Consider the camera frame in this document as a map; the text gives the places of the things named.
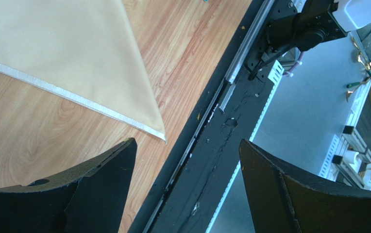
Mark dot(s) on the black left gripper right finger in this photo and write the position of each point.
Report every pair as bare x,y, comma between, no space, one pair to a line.
284,198

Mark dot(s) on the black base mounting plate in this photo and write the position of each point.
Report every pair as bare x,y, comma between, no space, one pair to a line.
191,184

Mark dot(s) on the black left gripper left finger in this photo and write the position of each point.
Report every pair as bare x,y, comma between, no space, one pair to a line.
86,198

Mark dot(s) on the gold green-handled fork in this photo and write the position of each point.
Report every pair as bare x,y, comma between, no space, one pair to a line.
354,86

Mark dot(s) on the aluminium frame rail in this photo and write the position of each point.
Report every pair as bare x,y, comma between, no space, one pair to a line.
244,48

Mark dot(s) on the beige cloth napkin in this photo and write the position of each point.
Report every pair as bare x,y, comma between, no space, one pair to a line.
84,51

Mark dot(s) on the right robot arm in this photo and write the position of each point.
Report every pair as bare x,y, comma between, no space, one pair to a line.
319,21

